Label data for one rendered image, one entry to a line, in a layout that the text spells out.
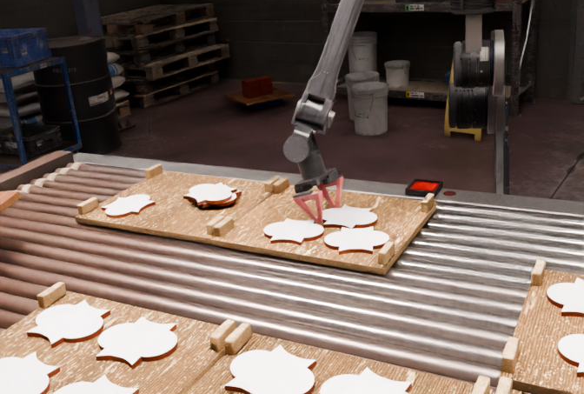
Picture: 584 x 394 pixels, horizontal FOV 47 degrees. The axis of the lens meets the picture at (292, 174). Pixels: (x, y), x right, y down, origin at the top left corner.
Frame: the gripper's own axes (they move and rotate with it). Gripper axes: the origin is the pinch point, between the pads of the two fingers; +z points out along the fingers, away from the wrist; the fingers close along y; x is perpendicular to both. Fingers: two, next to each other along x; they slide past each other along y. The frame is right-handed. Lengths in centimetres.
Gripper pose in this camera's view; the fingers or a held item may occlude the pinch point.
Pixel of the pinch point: (327, 213)
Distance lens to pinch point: 156.5
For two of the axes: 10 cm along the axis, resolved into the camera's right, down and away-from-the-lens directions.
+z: 3.2, 9.4, 1.2
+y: 4.6, -2.7, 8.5
